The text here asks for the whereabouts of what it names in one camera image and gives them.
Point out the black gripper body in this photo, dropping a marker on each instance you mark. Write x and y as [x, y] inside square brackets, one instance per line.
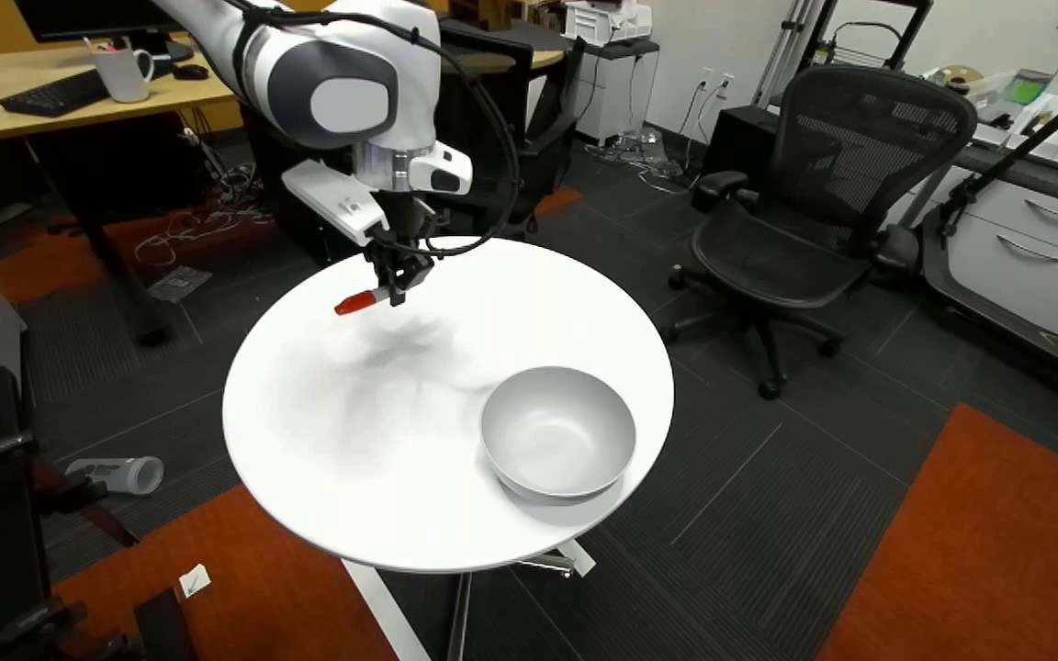
[405, 222]

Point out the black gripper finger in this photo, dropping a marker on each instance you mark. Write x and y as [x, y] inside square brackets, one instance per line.
[383, 275]
[415, 264]

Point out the white marker with red cap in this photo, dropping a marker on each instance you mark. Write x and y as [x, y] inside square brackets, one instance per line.
[359, 302]

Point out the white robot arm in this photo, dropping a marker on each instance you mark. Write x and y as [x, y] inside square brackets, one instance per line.
[331, 97]

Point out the grey metal bowl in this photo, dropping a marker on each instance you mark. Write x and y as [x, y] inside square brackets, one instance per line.
[552, 426]

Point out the black padded office chair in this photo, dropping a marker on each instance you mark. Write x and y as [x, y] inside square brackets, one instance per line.
[544, 123]

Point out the grey floor plate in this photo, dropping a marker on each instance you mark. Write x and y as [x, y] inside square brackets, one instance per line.
[179, 284]

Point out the small white cabinet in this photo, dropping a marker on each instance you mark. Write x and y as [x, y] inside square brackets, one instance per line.
[613, 97]

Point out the black computer mouse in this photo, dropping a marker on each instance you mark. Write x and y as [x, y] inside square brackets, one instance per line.
[190, 71]

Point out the white box stack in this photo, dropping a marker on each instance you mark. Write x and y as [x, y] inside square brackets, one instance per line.
[609, 22]

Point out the white mug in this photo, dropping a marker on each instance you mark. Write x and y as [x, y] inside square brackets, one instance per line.
[124, 74]

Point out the clear plastic cup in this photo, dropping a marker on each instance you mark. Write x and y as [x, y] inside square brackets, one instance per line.
[126, 474]

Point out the white table base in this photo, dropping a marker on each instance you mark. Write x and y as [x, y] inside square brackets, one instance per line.
[383, 611]

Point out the black floor box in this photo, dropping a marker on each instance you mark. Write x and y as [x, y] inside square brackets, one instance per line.
[748, 142]

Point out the small white tag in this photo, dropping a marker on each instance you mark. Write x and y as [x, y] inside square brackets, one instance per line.
[192, 583]

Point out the light wooden desk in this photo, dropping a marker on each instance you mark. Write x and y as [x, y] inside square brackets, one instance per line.
[64, 78]

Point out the black mesh office chair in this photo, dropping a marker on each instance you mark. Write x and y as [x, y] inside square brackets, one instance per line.
[789, 253]

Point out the black keyboard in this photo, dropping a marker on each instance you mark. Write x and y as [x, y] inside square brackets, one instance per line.
[51, 93]

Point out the black monitor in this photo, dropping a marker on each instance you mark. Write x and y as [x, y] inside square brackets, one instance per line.
[73, 15]

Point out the white drawer cabinet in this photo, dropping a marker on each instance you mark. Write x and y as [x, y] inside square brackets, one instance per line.
[1029, 260]

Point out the black tripod pole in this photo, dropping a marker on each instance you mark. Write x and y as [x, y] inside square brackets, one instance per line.
[1026, 150]

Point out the green device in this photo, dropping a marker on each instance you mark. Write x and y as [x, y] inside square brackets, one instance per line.
[1026, 91]

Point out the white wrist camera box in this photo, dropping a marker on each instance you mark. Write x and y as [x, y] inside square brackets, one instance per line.
[331, 200]

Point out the metal stand frame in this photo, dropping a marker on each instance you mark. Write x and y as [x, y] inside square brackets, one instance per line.
[797, 48]

